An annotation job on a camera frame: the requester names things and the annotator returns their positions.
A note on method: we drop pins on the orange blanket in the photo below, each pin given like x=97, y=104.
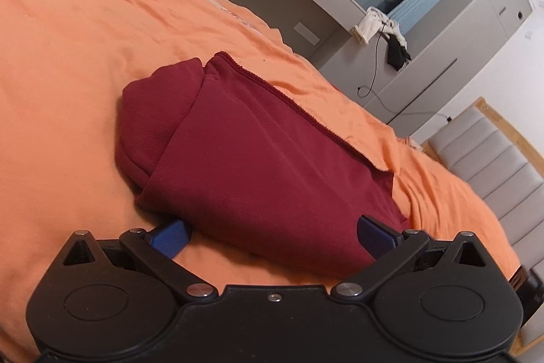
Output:
x=63, y=69

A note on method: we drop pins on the white wall socket plate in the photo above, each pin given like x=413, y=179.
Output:
x=307, y=33

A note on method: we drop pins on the dark red sweater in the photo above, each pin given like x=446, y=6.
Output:
x=255, y=159

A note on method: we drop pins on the white cloth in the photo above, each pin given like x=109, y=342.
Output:
x=372, y=22

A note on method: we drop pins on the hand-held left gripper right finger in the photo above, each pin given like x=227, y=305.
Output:
x=376, y=237

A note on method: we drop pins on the grey built-in wardrobe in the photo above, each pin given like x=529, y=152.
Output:
x=476, y=48

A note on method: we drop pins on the black cloth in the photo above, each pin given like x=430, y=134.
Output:
x=397, y=52

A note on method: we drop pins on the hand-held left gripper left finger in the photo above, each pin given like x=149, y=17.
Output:
x=170, y=239

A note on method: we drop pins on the grey padded wooden headboard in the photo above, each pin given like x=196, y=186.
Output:
x=501, y=163

